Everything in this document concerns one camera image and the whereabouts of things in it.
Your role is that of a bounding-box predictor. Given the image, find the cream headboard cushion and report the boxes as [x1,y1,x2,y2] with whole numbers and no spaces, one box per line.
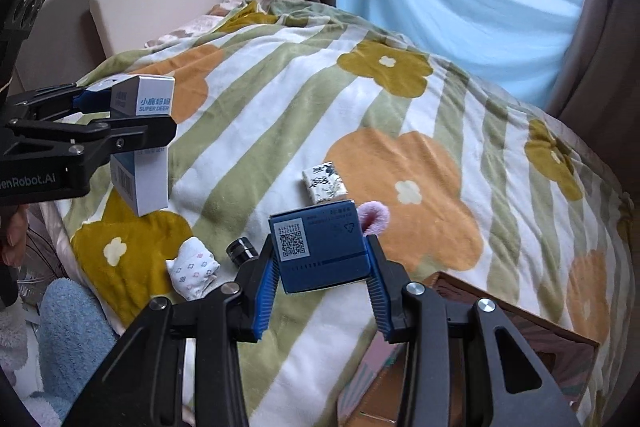
[89,0,254,58]

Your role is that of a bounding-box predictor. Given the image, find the blue fluffy cloth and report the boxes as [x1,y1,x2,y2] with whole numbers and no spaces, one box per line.
[36,277,122,414]

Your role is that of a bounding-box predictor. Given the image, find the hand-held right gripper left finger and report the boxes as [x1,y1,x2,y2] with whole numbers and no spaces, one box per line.
[75,234,281,427]

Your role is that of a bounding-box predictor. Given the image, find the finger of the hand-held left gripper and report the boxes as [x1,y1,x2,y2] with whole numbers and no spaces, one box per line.
[7,82,118,120]
[7,116,178,158]

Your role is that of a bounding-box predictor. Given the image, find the blue box with white label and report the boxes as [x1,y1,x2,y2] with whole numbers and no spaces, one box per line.
[268,201,373,294]

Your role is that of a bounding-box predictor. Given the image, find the floral striped blanket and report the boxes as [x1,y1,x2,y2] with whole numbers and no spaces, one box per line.
[44,0,637,427]

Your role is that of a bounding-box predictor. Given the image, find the white and blue carton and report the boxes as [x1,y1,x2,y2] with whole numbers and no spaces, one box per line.
[106,75,176,217]

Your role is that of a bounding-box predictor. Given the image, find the pink fluffy item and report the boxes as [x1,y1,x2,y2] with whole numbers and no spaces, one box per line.
[357,202,393,236]

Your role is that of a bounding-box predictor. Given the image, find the white tissue packet black print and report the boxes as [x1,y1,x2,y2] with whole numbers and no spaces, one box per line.
[301,161,349,206]

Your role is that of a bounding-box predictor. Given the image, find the person's left hand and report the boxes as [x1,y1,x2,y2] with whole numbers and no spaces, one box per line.
[0,206,28,265]

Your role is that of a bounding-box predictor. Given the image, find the pink patterned pillow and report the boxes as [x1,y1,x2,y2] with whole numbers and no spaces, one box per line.
[144,0,301,48]

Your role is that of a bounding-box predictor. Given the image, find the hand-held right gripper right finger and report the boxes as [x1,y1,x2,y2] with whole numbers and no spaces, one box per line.
[367,234,591,427]

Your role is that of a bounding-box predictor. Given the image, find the small black cylinder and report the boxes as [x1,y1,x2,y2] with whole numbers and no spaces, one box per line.
[225,238,261,269]

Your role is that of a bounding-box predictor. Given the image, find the small white patterned sock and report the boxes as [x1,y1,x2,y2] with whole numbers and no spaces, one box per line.
[165,237,220,301]

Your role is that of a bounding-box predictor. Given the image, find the grey-brown bed headboard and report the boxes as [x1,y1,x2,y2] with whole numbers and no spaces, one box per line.
[9,0,257,94]

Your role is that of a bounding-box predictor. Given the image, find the cardboard box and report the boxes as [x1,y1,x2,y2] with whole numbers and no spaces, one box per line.
[337,272,601,427]

